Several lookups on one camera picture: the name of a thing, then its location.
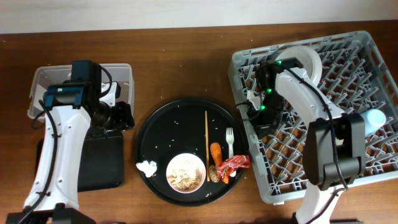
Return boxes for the white tissue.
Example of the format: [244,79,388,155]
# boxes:
[136,161,157,178]

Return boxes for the grey round plate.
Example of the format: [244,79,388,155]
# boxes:
[275,45,322,86]

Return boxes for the light blue cup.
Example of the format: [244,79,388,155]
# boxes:
[361,109,386,138]

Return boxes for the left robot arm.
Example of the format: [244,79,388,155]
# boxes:
[6,60,134,223]

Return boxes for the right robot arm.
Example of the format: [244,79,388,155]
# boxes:
[255,58,366,223]

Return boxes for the grey dishwasher rack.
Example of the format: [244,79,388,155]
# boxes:
[244,31,397,204]

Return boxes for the white plastic fork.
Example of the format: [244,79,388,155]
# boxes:
[226,128,234,158]

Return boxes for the black rectangular tray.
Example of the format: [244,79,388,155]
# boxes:
[34,129,125,193]

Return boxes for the orange carrot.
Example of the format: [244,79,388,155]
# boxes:
[210,142,229,184]

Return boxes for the red snack wrapper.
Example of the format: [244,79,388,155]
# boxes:
[216,155,251,184]

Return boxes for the wooden chopstick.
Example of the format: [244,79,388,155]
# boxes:
[205,111,210,182]

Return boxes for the round black serving tray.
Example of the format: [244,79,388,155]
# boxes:
[136,98,248,207]

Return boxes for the brown cookie piece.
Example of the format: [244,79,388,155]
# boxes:
[208,165,220,183]

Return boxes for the clear plastic bin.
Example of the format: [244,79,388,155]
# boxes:
[27,63,134,119]

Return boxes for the pink bowl with food scraps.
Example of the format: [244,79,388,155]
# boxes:
[165,153,207,194]

